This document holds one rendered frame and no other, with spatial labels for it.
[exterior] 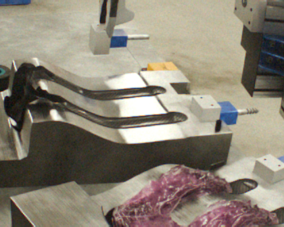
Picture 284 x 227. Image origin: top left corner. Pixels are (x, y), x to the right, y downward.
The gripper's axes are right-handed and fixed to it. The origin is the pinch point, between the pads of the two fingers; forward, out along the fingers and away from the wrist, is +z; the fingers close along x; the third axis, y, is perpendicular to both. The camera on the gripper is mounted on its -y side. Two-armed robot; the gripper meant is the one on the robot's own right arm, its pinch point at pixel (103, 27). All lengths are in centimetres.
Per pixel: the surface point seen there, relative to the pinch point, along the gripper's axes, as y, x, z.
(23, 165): -24.7, -36.0, 10.3
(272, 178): 16, -49, 8
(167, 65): 17.4, 3.3, 11.4
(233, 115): 16.4, -31.3, 5.3
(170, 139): 2.4, -36.0, 6.4
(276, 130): 123, 106, 95
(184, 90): 13.4, -15.7, 7.8
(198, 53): 120, 196, 95
